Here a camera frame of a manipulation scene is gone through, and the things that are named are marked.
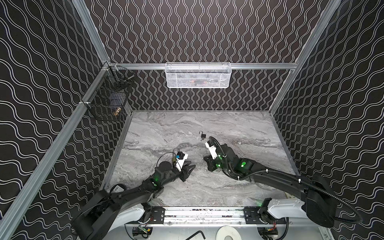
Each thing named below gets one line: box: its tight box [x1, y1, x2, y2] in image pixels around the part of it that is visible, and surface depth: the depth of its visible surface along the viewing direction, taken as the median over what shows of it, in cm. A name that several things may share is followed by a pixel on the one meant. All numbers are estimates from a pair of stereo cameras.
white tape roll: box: [215, 225, 242, 240], surface depth 71 cm
